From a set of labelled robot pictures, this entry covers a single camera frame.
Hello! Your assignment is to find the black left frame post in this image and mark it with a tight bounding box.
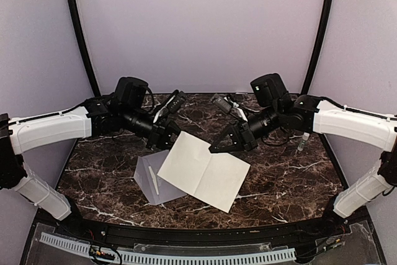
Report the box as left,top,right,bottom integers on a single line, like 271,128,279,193
67,0,101,97

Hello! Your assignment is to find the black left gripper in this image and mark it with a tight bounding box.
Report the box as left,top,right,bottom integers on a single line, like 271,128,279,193
122,106,194,150

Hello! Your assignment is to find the beige ornate letter paper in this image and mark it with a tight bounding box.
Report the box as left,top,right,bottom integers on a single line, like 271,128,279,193
148,166,159,195
158,131,251,213

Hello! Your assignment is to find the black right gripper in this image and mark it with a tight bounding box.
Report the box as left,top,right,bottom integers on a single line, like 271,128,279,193
208,102,282,153

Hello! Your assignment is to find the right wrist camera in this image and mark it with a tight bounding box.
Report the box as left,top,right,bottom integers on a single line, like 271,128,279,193
210,94,247,121

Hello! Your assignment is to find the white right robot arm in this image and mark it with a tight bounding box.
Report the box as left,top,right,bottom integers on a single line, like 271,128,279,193
209,73,396,236

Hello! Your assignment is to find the white slotted cable duct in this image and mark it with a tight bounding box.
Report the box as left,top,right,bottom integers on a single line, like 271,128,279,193
39,232,296,264

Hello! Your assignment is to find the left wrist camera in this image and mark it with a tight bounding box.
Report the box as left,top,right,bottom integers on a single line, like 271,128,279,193
154,90,187,122

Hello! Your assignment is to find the black front rail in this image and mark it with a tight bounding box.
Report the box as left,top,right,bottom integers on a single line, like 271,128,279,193
29,211,351,248

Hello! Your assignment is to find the grey paper envelope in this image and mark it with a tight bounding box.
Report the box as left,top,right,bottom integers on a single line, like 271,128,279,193
134,150,187,205

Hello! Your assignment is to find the small white-capped glue bottle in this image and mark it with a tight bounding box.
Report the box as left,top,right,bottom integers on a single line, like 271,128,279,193
297,132,310,151

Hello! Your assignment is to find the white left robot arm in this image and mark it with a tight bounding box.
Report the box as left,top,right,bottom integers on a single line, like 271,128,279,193
1,77,186,238

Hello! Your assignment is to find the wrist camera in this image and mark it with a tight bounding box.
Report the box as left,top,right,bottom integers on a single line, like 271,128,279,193
154,90,187,122
210,94,247,121

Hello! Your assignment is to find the black frame corner post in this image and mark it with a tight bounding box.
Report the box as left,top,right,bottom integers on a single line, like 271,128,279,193
300,0,332,94

